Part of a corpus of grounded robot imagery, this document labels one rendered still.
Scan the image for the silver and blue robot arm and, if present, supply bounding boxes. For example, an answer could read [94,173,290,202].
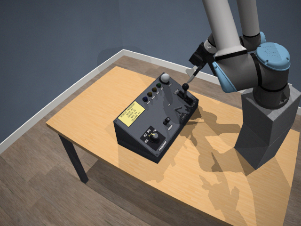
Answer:
[202,0,290,110]

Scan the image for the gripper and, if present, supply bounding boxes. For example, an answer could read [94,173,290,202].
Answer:
[186,42,215,84]

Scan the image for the dark grey control console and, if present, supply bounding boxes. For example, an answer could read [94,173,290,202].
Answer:
[113,72,199,164]

